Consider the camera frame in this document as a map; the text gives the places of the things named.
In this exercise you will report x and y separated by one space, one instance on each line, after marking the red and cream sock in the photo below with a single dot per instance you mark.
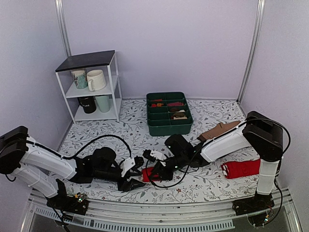
144 176

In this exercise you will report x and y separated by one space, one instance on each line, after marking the green divided storage bin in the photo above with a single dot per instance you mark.
160 124

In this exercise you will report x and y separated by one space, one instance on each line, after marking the rolled socks in bin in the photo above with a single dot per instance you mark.
174 107

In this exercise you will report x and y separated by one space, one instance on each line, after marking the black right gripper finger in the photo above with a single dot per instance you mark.
167 175
154 173

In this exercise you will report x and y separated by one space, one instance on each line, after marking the mint green mug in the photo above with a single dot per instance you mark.
103 103

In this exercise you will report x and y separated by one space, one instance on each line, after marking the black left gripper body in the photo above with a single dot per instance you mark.
102 176

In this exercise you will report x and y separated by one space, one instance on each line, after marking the tan ribbed sock pair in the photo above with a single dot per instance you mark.
219 129

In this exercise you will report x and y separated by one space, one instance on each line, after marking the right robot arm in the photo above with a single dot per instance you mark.
262 134

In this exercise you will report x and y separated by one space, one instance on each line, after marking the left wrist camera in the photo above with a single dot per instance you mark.
126 165

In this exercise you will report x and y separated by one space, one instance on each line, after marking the white shelf unit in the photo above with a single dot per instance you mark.
103 60

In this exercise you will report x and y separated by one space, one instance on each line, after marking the aluminium front rail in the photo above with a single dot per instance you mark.
193 207

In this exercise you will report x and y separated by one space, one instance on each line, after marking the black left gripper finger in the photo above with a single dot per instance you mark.
134 172
126 186

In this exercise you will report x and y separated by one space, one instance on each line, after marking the white ceramic mug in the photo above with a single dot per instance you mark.
96 80

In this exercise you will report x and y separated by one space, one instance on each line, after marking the folded red sock pair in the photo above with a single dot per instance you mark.
235 169

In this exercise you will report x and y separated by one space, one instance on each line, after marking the black mug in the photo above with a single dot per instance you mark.
88 104

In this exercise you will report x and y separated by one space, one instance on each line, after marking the floral teal mug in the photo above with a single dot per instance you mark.
79 78

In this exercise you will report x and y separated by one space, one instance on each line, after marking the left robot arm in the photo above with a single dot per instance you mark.
24 158

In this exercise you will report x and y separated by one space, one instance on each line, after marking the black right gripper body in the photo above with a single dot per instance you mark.
180 162

